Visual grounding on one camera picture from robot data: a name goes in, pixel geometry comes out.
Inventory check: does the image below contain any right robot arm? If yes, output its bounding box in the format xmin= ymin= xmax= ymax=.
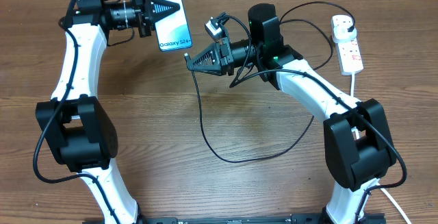
xmin=185 ymin=3 xmax=402 ymax=223

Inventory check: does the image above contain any blue Galaxy smartphone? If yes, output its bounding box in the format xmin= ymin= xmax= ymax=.
xmin=154 ymin=0 xmax=192 ymax=51

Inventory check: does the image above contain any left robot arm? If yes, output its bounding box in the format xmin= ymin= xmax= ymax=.
xmin=36 ymin=0 xmax=182 ymax=223

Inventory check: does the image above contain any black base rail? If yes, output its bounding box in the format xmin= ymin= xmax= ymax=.
xmin=81 ymin=212 xmax=387 ymax=224

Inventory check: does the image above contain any white power strip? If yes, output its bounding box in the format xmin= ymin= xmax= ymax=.
xmin=331 ymin=14 xmax=363 ymax=75

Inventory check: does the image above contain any white charger plug adapter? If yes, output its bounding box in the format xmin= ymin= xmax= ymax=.
xmin=332 ymin=21 xmax=357 ymax=43

